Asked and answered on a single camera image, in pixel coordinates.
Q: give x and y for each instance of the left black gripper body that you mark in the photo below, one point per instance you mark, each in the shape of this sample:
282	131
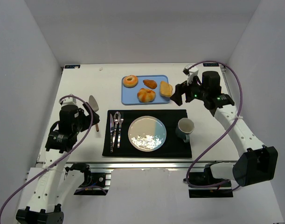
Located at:
88	114

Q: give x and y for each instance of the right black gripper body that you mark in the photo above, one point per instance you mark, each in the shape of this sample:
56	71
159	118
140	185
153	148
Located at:
184	88

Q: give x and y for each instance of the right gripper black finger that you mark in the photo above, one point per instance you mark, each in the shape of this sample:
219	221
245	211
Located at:
180	89
189	97

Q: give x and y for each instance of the metal spatula wooden handle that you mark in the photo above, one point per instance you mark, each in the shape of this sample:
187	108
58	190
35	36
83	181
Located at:
93	104

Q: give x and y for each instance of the round orange striped bun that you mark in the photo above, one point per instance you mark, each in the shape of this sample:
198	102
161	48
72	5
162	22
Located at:
146	95

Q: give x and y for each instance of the glazed ring donut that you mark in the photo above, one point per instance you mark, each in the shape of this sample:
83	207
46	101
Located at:
130	81

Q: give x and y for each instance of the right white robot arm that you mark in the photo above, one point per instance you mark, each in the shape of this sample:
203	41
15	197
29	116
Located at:
257	162

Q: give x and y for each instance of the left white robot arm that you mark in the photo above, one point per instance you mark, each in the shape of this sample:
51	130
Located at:
58	182

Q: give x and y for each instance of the toast bread slice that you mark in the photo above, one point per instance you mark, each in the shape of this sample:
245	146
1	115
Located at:
166	90

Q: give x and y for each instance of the right blue corner label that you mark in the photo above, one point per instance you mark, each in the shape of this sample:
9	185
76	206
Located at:
210	64

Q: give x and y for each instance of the blue corner label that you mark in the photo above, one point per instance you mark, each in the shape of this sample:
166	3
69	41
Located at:
72	66
210	64

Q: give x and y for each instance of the silver knife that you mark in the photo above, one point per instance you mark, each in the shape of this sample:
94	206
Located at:
111	133

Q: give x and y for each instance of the small brown croissant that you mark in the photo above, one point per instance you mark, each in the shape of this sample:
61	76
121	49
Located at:
150	83

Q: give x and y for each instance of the dark green mug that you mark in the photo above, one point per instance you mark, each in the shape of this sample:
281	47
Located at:
184	128

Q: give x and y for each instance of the silver spoon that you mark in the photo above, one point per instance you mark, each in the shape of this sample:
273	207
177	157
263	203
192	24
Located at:
117	119

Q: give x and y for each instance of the silver fork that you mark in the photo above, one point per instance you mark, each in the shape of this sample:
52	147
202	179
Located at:
119	130

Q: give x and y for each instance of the blue plastic tray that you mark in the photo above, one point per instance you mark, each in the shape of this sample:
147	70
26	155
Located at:
129	95

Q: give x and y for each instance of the black placemat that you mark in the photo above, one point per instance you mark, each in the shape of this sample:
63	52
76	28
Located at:
173	147

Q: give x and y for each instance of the white and blue plate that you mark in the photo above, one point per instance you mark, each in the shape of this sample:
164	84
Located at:
147	133

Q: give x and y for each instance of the left blue corner label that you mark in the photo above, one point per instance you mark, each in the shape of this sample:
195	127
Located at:
72	66

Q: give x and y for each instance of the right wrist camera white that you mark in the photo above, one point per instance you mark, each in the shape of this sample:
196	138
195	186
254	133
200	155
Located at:
190	71

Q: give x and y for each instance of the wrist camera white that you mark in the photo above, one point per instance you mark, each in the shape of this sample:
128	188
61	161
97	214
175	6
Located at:
67	100
190	71

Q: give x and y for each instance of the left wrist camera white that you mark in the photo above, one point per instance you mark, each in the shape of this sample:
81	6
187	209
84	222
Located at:
67	100

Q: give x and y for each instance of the aluminium table edge rail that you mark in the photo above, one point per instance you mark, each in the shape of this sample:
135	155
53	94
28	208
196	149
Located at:
160	164

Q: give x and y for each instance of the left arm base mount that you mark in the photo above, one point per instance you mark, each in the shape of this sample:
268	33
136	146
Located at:
95	183

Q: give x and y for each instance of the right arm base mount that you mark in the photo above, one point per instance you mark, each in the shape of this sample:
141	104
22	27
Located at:
206	186

